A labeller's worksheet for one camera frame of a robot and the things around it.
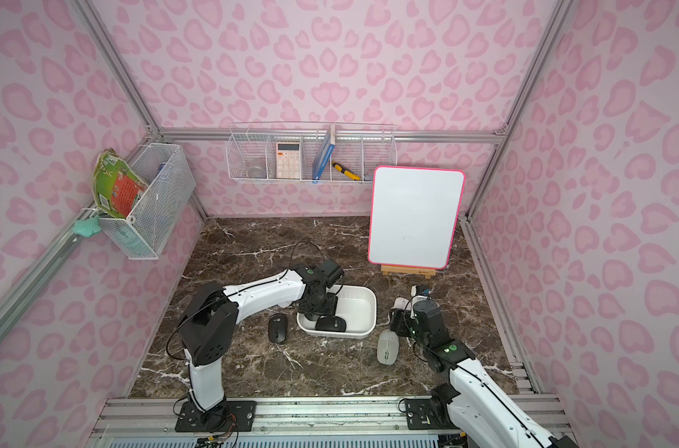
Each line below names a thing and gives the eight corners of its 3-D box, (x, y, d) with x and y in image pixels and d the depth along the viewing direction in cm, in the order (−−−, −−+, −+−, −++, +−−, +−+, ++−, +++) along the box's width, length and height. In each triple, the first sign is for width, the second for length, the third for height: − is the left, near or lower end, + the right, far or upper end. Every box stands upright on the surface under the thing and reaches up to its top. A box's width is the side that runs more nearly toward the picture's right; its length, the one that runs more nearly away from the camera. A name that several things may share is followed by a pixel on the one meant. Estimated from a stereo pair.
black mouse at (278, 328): (268, 343, 88) (265, 338, 85) (273, 317, 93) (270, 313, 91) (285, 342, 88) (283, 338, 85) (289, 317, 93) (287, 313, 91)
